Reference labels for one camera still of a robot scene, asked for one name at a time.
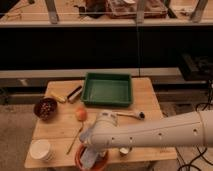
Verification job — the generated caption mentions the grey white towel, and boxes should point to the grey white towel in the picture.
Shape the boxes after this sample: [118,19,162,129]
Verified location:
[80,147,99,169]

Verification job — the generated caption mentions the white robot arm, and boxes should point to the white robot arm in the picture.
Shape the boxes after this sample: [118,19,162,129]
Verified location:
[86,110,213,152]

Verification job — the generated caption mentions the small metal cup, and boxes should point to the small metal cup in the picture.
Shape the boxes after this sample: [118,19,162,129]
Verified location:
[119,148,132,156]

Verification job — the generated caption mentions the white paper cup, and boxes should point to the white paper cup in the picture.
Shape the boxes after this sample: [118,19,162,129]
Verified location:
[30,139,53,162]

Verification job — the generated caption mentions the green plastic tray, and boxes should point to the green plastic tray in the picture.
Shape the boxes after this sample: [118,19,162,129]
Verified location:
[81,73,133,107]

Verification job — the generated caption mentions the orange fruit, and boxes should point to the orange fruit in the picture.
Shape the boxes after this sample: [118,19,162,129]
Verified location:
[75,107,87,122]

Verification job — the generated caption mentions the wooden spatula black tip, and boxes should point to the wooden spatula black tip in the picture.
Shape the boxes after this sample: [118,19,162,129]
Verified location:
[116,112,145,120]

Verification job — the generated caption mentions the yellow corn cob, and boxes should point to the yellow corn cob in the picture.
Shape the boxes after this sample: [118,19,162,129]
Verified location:
[51,92,66,103]

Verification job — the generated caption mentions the long wooden spoon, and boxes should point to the long wooden spoon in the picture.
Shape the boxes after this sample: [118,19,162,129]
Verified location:
[66,122,84,155]

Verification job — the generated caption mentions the blue grey sponge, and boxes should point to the blue grey sponge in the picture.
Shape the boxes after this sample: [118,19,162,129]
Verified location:
[79,128,91,142]

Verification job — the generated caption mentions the wooden table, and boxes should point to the wooden table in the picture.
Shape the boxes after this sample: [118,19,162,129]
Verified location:
[25,78,177,168]

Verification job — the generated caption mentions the orange terracotta bowl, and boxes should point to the orange terracotta bowl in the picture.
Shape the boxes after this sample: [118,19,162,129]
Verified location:
[75,144,109,171]

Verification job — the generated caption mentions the black power cables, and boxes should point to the black power cables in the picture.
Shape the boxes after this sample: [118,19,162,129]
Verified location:
[174,101,213,171]

